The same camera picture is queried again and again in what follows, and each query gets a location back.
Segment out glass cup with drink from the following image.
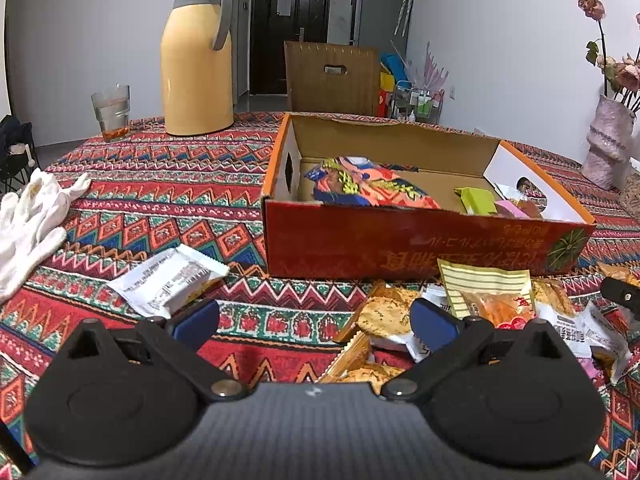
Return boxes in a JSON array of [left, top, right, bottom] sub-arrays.
[[91, 85, 132, 142]]

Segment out green snack bar packet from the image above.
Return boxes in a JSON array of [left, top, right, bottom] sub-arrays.
[[453, 186, 499, 217]]

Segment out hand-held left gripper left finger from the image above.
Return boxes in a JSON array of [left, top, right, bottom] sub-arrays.
[[64, 298, 249, 403]]

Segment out wire rack with bottles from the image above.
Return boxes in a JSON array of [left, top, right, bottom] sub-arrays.
[[390, 82, 446, 126]]

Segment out pile of white cookie packets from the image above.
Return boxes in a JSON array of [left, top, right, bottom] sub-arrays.
[[320, 280, 633, 386]]

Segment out dried pink roses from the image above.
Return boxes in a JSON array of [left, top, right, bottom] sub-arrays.
[[575, 0, 640, 111]]

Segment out white hanging umbrellas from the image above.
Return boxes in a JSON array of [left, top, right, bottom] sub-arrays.
[[395, 0, 416, 37]]

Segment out pink snack packet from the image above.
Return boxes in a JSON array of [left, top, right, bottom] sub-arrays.
[[494, 199, 531, 219]]

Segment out pink textured vase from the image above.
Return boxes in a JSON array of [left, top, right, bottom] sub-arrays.
[[580, 95, 637, 191]]

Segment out patterned red tablecloth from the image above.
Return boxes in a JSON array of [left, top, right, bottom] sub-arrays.
[[0, 110, 640, 480]]

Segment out blue plastic bin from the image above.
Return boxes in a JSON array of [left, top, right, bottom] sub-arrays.
[[382, 55, 408, 82]]

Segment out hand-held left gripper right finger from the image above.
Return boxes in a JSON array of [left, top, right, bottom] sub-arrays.
[[381, 298, 567, 403]]

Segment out white cotton glove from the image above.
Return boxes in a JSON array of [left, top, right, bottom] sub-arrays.
[[27, 169, 93, 211], [0, 192, 68, 306]]

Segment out orange red chips bag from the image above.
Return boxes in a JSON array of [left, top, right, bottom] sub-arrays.
[[304, 156, 442, 210]]

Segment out black entrance door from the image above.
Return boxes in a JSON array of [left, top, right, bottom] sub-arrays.
[[250, 0, 332, 96]]

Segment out yellow thermos jug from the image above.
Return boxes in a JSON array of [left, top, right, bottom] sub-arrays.
[[161, 0, 235, 137]]

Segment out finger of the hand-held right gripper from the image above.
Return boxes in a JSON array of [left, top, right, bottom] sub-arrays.
[[600, 276, 640, 322]]

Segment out grey refrigerator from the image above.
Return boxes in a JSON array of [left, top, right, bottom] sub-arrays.
[[352, 0, 413, 52]]

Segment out orange cardboard box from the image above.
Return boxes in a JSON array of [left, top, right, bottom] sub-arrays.
[[261, 112, 597, 281]]

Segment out cream striped orange snack packet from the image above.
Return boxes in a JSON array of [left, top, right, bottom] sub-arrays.
[[437, 258, 538, 331]]

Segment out white cookie snack packet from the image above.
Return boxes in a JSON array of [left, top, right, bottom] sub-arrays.
[[106, 244, 230, 317]]

